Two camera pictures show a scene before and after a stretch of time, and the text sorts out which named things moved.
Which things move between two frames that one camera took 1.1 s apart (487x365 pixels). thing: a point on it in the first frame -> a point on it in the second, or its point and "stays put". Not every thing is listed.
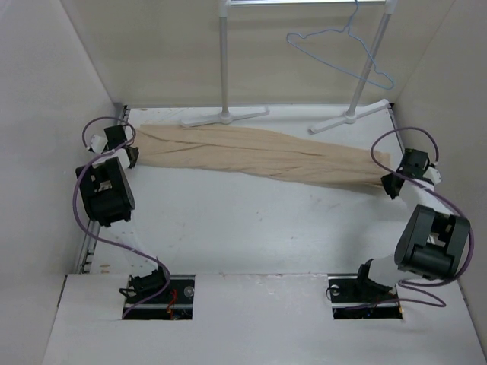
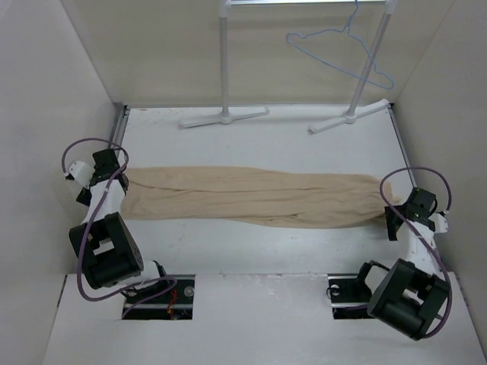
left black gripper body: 135,154 -> 84,195
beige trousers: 250,150 -> 255,196
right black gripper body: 386,181 -> 391,226
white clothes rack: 226,115 stays put
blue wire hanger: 345,30 stays put
